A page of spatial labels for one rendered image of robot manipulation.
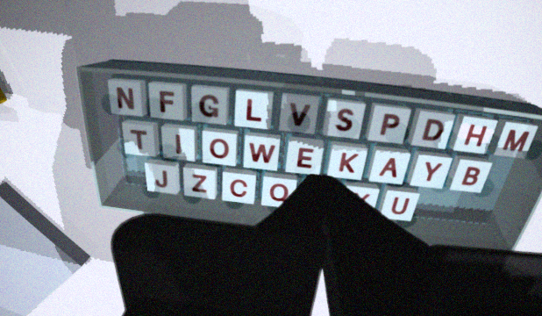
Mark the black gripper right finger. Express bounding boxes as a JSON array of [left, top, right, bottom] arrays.
[[320, 175, 542, 316]]

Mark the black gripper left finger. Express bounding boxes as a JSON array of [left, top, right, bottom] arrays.
[[111, 174, 327, 316]]

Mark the grey keyboard with white letter keys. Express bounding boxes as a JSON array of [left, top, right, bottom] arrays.
[[75, 59, 542, 251]]

